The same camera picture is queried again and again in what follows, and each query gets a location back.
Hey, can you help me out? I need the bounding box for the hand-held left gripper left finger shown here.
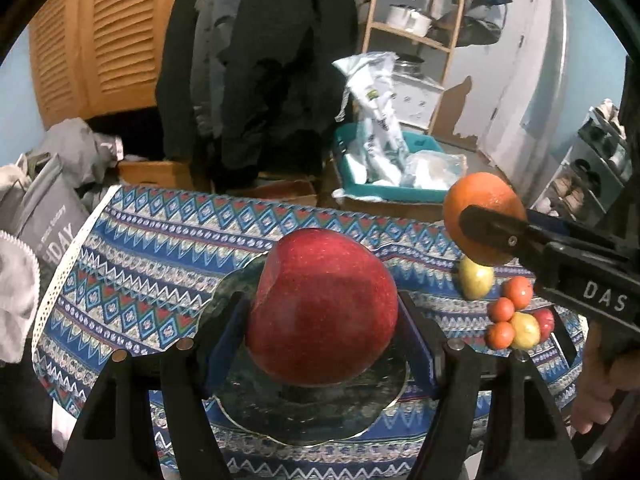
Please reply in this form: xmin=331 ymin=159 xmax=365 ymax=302
xmin=59 ymin=292 xmax=251 ymax=480

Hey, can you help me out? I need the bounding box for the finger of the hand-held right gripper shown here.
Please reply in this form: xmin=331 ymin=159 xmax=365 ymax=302
xmin=525 ymin=210 xmax=626 ymax=261
xmin=459 ymin=204 xmax=551 ymax=266

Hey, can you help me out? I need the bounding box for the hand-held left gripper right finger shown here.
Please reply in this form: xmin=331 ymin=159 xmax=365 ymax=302
xmin=397 ymin=290 xmax=583 ymax=480

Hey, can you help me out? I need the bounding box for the orange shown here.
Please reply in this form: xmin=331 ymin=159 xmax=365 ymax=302
xmin=443 ymin=172 xmax=528 ymax=267

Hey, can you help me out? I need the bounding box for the yellow lemon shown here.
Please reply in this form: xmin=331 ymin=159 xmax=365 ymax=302
xmin=459 ymin=256 xmax=496 ymax=300

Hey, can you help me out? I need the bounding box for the small red apple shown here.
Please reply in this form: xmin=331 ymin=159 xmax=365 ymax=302
xmin=531 ymin=307 xmax=556 ymax=337

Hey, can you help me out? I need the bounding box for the small orange-red tomato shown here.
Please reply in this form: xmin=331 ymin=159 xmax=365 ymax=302
xmin=486 ymin=321 xmax=516 ymax=350
xmin=501 ymin=276 xmax=535 ymax=309
xmin=488 ymin=297 xmax=516 ymax=323

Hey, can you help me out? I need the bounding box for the yellow-green lemon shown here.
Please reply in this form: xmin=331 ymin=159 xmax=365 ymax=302
xmin=509 ymin=311 xmax=542 ymax=351

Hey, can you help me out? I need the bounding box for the dark glass plate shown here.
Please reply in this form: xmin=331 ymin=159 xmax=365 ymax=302
xmin=197 ymin=252 xmax=411 ymax=446

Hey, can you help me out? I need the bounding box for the large red apple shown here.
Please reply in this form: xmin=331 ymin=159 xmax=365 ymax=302
xmin=246 ymin=227 xmax=400 ymax=387

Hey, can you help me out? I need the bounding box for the person's right hand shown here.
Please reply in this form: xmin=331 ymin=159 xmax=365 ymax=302
xmin=570 ymin=324 xmax=628 ymax=436

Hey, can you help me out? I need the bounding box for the grey shoe rack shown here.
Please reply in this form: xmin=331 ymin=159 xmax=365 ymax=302
xmin=530 ymin=100 xmax=633 ymax=226

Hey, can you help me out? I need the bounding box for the clear plastic bag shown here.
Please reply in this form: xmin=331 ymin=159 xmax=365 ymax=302
xmin=402 ymin=150 xmax=468 ymax=191

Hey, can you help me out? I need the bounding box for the large cardboard box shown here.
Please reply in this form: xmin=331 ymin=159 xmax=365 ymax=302
xmin=325 ymin=160 xmax=451 ymax=222

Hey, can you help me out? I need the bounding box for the teal plastic bin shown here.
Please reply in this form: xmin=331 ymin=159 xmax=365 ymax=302
xmin=332 ymin=122 xmax=446 ymax=198

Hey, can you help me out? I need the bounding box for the blue patterned tablecloth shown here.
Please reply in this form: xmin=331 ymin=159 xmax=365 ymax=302
xmin=31 ymin=185 xmax=593 ymax=480

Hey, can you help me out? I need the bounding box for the white printed plastic bag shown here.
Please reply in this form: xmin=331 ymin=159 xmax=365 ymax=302
xmin=332 ymin=51 xmax=408 ymax=186

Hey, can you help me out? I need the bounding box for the white door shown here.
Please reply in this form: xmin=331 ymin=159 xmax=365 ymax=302
xmin=477 ymin=0 xmax=571 ymax=173

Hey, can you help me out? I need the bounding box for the flat cardboard box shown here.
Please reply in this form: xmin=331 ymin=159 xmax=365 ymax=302
xmin=245 ymin=180 xmax=318 ymax=208

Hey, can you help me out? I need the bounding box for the metal pot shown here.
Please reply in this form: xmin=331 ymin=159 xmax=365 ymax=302
xmin=392 ymin=55 xmax=426 ymax=78

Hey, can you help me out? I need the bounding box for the small cardboard box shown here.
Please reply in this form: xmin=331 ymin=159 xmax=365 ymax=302
xmin=117 ymin=160 xmax=196 ymax=190

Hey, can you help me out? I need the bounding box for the white cloth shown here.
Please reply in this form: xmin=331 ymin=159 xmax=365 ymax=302
xmin=0 ymin=230 xmax=41 ymax=363

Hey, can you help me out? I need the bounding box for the white pot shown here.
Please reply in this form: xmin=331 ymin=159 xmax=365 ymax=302
xmin=385 ymin=4 xmax=433 ymax=37

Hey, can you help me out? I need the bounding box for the grey tote bag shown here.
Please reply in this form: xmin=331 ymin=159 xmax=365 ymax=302
xmin=0 ymin=152 xmax=91 ymax=281

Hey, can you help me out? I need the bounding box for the wooden shelf rack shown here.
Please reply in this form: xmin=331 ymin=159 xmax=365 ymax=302
xmin=361 ymin=0 xmax=471 ymax=136

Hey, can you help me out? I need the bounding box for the pile of grey clothes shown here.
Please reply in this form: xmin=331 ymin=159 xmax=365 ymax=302
xmin=30 ymin=117 xmax=123 ymax=211

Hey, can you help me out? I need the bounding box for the black hanging coat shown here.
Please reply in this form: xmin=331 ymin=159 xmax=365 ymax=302
xmin=217 ymin=0 xmax=361 ymax=178

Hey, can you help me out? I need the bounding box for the dark hanging coat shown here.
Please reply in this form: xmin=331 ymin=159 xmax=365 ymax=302
xmin=155 ymin=0 xmax=216 ymax=161

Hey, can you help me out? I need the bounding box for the grey hanging jacket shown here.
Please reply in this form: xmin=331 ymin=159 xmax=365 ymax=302
xmin=190 ymin=0 xmax=251 ymax=136

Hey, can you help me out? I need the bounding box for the wooden louvered cabinet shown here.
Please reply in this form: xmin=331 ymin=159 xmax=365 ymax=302
xmin=27 ymin=0 xmax=191 ymax=131

